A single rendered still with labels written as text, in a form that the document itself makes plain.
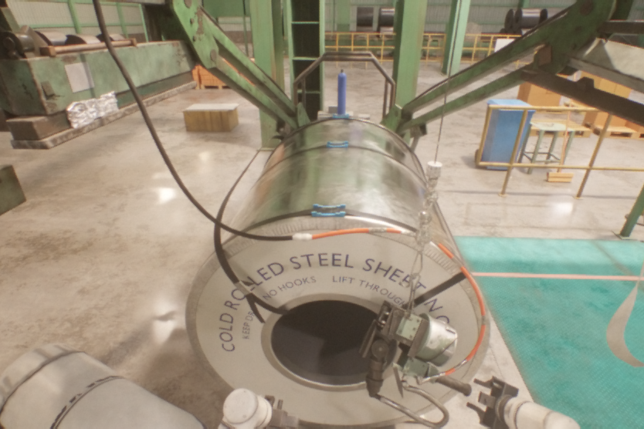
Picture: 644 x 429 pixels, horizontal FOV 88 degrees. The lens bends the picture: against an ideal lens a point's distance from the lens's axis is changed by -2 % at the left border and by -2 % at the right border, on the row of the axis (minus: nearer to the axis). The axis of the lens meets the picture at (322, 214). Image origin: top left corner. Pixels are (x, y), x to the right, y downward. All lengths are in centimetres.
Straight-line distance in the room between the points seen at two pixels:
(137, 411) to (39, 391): 13
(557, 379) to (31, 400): 256
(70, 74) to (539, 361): 272
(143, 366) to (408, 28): 503
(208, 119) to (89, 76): 632
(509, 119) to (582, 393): 363
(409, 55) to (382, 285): 467
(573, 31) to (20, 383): 172
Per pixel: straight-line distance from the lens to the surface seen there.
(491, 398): 119
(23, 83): 89
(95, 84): 100
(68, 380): 57
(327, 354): 175
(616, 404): 277
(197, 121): 736
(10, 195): 123
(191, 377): 244
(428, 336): 120
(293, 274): 121
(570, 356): 289
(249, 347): 152
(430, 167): 88
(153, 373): 255
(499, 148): 548
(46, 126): 89
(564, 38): 163
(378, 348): 121
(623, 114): 137
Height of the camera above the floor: 190
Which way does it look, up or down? 29 degrees down
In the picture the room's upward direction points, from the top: straight up
